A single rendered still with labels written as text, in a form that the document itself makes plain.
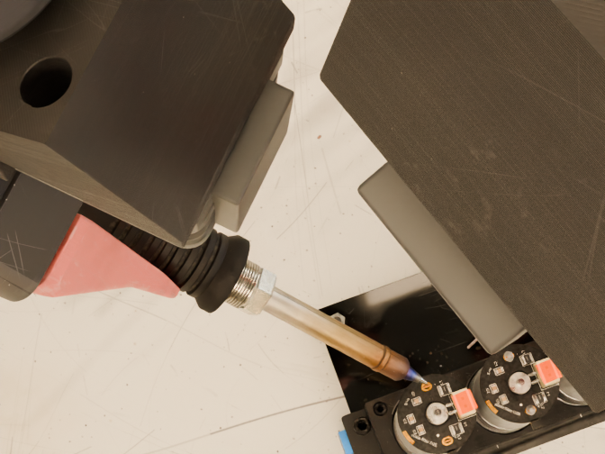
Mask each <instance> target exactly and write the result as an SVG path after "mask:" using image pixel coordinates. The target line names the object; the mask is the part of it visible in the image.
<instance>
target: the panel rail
mask: <svg viewBox="0 0 605 454"><path fill-rule="evenodd" d="M532 421H534V419H532ZM601 422H605V410H603V411H601V412H599V413H595V412H594V411H593V410H592V409H589V410H587V411H584V412H581V413H578V414H575V415H573V416H570V417H567V418H565V419H563V420H560V421H557V422H553V423H550V424H548V425H546V426H542V424H541V421H540V420H539V418H538V419H537V420H536V421H534V422H531V423H530V424H531V426H532V429H533V431H529V432H526V433H524V434H521V435H519V436H517V437H514V438H511V439H509V440H505V441H502V442H500V443H497V444H494V445H492V446H490V447H487V448H485V449H480V450H477V451H476V452H473V453H470V454H518V453H520V452H523V451H525V450H528V449H532V448H535V447H537V446H539V445H542V444H545V443H547V442H549V441H552V440H556V439H559V438H562V437H564V436H566V435H569V434H571V433H574V432H577V431H580V430H583V429H585V428H588V427H591V426H593V425H595V424H598V423H601Z"/></svg>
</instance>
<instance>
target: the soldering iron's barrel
mask: <svg viewBox="0 0 605 454"><path fill-rule="evenodd" d="M276 280H277V277H276V274H274V273H272V272H271V271H269V270H267V269H265V268H261V267H260V266H259V265H257V264H256V263H254V262H252V261H250V260H248V259H247V262H246V265H245V267H244V269H243V271H242V273H241V275H240V277H239V280H238V282H237V284H236V285H235V286H234V288H233V290H232V291H231V293H230V295H229V296H228V298H227V299H226V300H225V303H227V304H229V305H232V306H233V307H235V308H238V309H239V310H241V311H242V312H244V313H247V314H250V315H258V314H260V313H261V312H262V310H263V311H265V312H267V313H270V314H272V315H273V316H274V317H276V318H278V319H280V320H282V321H284V322H287V323H288V324H290V325H292V326H293V327H295V328H297V329H299V330H301V331H303V332H305V333H307V334H309V335H311V336H312V337H314V338H315V339H317V340H319V341H322V342H324V343H326V344H328V345H329V346H331V347H332V348H334V349H336V350H339V351H341V352H342V353H344V354H346V355H348V356H350V357H351V358H353V359H355V360H357V361H359V362H361V363H363V364H365V365H367V366H368V367H370V368H371V369H372V370H374V371H375V372H380V373H381V374H383V375H385V376H387V377H389V378H391V379H393V380H394V381H398V380H402V379H404V378H405V377H406V375H407V374H408V372H409V369H410V362H409V360H408V359H407V358H405V357H404V356H402V355H400V354H399V353H397V352H395V351H393V350H390V348H389V347H387V346H385V345H382V344H380V343H378V342H377V341H375V340H372V339H370V338H368V337H367V336H365V335H364V334H362V333H360V332H358V331H356V330H354V329H352V328H350V327H348V326H346V324H344V323H342V322H339V321H337V320H336V319H334V318H332V317H330V316H328V315H327V314H325V313H323V312H321V311H319V310H317V309H316V308H314V307H312V306H310V305H308V304H306V303H305V302H303V301H301V300H299V299H297V298H295V297H294V296H292V295H289V294H287V293H286V292H285V291H283V290H281V289H279V288H277V287H275V283H276Z"/></svg>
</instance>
